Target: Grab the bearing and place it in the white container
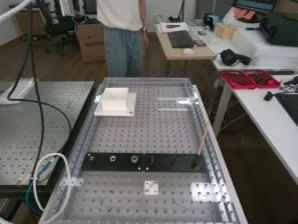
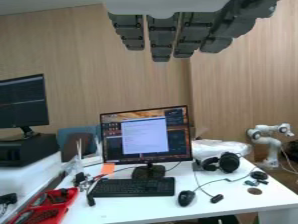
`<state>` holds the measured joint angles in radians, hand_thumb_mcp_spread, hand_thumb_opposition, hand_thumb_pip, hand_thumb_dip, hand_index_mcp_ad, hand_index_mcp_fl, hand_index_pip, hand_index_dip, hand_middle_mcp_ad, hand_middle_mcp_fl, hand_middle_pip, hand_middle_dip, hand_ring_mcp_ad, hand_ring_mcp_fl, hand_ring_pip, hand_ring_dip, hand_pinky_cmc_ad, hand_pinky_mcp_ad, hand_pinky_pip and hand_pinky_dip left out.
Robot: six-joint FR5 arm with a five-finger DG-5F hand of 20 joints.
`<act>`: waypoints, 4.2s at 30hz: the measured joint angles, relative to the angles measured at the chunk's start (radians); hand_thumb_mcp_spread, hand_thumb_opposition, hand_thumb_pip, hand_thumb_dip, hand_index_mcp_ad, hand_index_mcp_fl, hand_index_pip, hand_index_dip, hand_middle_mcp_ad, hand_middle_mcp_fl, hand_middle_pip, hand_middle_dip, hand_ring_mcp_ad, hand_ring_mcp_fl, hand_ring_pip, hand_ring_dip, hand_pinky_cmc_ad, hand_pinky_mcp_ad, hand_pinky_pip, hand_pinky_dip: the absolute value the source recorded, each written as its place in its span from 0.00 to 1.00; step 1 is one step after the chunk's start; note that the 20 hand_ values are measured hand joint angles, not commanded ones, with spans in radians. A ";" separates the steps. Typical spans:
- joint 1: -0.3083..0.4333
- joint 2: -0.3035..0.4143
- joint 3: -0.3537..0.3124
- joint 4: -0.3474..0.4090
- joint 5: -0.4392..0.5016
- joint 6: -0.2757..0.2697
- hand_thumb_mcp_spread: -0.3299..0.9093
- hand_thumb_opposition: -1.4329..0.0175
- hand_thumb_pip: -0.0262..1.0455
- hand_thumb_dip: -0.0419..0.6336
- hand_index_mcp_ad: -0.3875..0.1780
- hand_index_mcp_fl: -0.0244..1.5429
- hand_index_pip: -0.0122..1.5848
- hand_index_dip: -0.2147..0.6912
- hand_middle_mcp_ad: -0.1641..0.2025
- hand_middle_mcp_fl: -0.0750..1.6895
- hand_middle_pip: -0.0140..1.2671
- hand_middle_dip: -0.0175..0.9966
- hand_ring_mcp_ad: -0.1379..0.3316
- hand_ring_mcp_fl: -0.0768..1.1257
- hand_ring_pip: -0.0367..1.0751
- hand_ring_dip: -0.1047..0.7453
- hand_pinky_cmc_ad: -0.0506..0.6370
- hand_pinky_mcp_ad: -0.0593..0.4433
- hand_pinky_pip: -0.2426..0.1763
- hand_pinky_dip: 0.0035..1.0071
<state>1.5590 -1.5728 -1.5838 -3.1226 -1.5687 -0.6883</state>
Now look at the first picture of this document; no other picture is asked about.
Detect cardboard box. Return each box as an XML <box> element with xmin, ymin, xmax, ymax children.
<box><xmin>74</xmin><ymin>23</ymin><xmax>108</xmax><ymax>64</ymax></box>

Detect wooden desk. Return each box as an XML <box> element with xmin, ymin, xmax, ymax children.
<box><xmin>154</xmin><ymin>23</ymin><xmax>217</xmax><ymax>79</ymax></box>

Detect black mat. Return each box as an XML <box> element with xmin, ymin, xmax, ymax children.
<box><xmin>273</xmin><ymin>92</ymin><xmax>298</xmax><ymax>127</ymax></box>

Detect person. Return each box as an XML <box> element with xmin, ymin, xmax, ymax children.
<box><xmin>96</xmin><ymin>0</ymin><xmax>152</xmax><ymax>78</ymax></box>

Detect flat white base plate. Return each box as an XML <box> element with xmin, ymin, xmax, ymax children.
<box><xmin>93</xmin><ymin>99</ymin><xmax>137</xmax><ymax>118</ymax></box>

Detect red tray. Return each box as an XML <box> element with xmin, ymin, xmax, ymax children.
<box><xmin>219</xmin><ymin>70</ymin><xmax>258</xmax><ymax>90</ymax></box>
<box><xmin>246</xmin><ymin>69</ymin><xmax>282</xmax><ymax>89</ymax></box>

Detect clear box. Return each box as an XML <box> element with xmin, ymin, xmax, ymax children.
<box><xmin>40</xmin><ymin>77</ymin><xmax>250</xmax><ymax>224</ymax></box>

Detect white cable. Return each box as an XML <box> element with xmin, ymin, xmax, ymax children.
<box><xmin>32</xmin><ymin>152</ymin><xmax>73</xmax><ymax>223</ymax></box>

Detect black bag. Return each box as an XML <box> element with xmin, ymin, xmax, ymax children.
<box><xmin>258</xmin><ymin>12</ymin><xmax>298</xmax><ymax>47</ymax></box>

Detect computer screen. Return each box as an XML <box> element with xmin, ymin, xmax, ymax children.
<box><xmin>231</xmin><ymin>0</ymin><xmax>279</xmax><ymax>15</ymax></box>

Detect black office chair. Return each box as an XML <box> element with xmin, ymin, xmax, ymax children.
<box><xmin>33</xmin><ymin>0</ymin><xmax>92</xmax><ymax>56</ymax></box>

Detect small white mount block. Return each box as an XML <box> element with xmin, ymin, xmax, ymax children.
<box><xmin>142</xmin><ymin>180</ymin><xmax>160</xmax><ymax>196</ymax></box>

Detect black keyboard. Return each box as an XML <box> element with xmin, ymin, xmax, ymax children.
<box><xmin>166</xmin><ymin>30</ymin><xmax>197</xmax><ymax>49</ymax></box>

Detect blue cable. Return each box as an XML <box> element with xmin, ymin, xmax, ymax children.
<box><xmin>25</xmin><ymin>160</ymin><xmax>53</xmax><ymax>213</ymax></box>

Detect small white box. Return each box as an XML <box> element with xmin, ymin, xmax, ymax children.
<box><xmin>101</xmin><ymin>86</ymin><xmax>137</xmax><ymax>113</ymax></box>

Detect thin stick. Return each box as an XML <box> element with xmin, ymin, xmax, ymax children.
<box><xmin>196</xmin><ymin>127</ymin><xmax>210</xmax><ymax>156</ymax></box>

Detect black plate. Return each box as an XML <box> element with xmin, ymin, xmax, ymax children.
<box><xmin>81</xmin><ymin>152</ymin><xmax>208</xmax><ymax>174</ymax></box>

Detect black cable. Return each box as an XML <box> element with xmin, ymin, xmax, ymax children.
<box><xmin>28</xmin><ymin>33</ymin><xmax>47</xmax><ymax>168</ymax></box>
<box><xmin>5</xmin><ymin>2</ymin><xmax>74</xmax><ymax>161</ymax></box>

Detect black headphones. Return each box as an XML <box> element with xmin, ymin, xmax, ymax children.
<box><xmin>219</xmin><ymin>48</ymin><xmax>253</xmax><ymax>67</ymax></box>

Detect white desk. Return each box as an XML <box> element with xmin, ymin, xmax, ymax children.
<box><xmin>194</xmin><ymin>19</ymin><xmax>298</xmax><ymax>186</ymax></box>

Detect light wooden box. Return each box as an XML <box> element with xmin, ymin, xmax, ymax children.
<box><xmin>213</xmin><ymin>22</ymin><xmax>237</xmax><ymax>42</ymax></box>

